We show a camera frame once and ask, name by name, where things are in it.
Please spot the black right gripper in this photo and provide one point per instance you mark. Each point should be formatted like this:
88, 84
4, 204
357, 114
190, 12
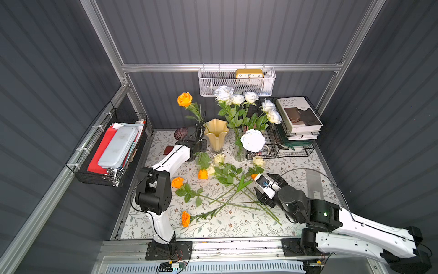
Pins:
262, 196

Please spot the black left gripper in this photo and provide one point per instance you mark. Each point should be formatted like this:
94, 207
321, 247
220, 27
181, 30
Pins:
193, 137

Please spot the orange yellow rose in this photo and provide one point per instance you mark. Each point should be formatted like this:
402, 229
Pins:
185, 100

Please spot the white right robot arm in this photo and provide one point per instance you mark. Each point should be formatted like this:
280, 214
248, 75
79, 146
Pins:
330, 228

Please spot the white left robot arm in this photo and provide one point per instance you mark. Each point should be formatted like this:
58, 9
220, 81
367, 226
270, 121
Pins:
153, 193

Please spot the purple glass vase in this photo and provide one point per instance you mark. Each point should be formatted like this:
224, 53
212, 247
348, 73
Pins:
180, 133

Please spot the yellow ruffled vase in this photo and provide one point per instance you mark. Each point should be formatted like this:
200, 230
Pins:
216, 131

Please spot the red wallet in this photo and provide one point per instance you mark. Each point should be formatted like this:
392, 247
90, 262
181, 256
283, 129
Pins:
168, 150

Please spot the clear glass vase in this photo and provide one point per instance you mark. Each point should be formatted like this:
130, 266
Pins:
239, 152

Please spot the orange flower lower left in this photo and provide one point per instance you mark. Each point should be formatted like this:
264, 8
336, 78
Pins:
185, 219

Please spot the white hardcover book stack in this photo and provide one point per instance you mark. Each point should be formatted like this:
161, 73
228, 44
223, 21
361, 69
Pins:
299, 120

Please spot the white plastic case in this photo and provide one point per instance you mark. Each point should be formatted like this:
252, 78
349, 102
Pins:
118, 147

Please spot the red folder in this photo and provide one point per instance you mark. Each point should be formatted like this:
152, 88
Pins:
94, 167

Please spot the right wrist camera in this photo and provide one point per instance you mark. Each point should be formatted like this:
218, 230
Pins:
265, 186

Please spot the black wire desk organizer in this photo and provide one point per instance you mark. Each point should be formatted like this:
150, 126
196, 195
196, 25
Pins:
276, 150

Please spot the white wire wall basket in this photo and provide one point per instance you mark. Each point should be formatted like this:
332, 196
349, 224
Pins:
211, 78

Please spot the black wire wall basket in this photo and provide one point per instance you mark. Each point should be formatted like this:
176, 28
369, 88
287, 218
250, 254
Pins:
84, 153

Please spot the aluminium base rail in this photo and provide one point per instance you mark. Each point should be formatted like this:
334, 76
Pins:
248, 255

